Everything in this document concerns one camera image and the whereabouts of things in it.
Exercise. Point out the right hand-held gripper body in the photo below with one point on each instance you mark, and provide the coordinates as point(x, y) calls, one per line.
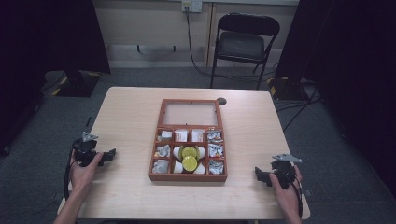
point(285, 172)

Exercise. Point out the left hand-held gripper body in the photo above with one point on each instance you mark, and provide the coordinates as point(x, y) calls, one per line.
point(84, 153)

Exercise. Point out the person's right hand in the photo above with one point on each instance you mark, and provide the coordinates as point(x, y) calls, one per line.
point(285, 194)

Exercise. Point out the person's left hand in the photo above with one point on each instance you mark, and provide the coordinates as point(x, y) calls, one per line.
point(81, 175)

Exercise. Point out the silver printed packet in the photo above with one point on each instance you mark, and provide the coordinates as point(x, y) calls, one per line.
point(216, 167)
point(215, 150)
point(214, 136)

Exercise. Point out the silver crumpled packet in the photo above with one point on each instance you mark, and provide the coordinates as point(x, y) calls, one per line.
point(165, 135)
point(160, 166)
point(163, 151)

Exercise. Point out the white plastic capsule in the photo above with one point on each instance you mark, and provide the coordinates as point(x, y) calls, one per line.
point(177, 167)
point(200, 169)

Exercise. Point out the stand base with striped tape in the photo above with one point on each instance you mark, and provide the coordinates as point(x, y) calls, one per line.
point(77, 84)
point(288, 88)

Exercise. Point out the wooden compartment box with lid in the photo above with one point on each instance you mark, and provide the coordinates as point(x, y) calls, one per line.
point(188, 175)

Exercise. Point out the white red sachet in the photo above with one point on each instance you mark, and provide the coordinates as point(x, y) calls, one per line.
point(181, 135)
point(197, 135)

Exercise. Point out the black curtain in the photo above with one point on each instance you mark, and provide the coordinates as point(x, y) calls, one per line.
point(348, 62)
point(46, 34)

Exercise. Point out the black folding chair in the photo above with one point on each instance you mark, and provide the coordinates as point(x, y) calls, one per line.
point(241, 46)

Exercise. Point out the white wall socket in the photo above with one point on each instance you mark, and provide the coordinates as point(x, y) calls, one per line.
point(191, 5)

